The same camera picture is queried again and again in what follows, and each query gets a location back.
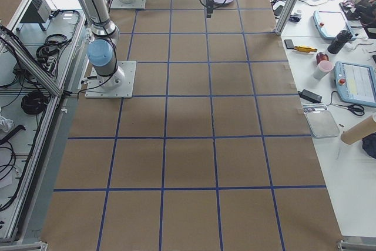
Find black power adapter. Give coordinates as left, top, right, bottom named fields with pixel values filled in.
left=298, top=89, right=322, bottom=103

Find lower teach pendant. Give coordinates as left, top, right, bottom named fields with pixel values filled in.
left=334, top=61, right=375, bottom=108

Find dark red cup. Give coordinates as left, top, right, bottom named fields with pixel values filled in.
left=315, top=52, right=329, bottom=65

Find yellow black tool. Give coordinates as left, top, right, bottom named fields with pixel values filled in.
left=294, top=46, right=318, bottom=53

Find diagonal aluminium frame beam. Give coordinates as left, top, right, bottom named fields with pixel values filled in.
left=1, top=25, right=63, bottom=96

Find grey control box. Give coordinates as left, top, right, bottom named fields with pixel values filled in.
left=20, top=0, right=52, bottom=31

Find black scissors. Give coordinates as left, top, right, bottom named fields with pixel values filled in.
left=336, top=104, right=365, bottom=116

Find black bottle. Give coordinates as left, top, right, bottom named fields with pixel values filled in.
left=327, top=30, right=353, bottom=54

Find small black phone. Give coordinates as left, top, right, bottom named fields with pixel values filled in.
left=284, top=39, right=295, bottom=49

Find silver metal tray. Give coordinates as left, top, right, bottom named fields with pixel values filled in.
left=302, top=103, right=340, bottom=139

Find cardboard tube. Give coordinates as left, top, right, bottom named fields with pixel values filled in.
left=340, top=113, right=375, bottom=145

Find white cup pink lid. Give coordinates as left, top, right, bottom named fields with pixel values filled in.
left=313, top=60, right=334, bottom=80

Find upper teach pendant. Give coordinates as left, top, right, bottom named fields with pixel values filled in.
left=313, top=11, right=356, bottom=41

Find coiled black cable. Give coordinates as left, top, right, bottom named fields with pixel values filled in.
left=21, top=89, right=49, bottom=116

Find teach pendant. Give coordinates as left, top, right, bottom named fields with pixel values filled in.
left=334, top=61, right=375, bottom=108
left=313, top=11, right=356, bottom=41

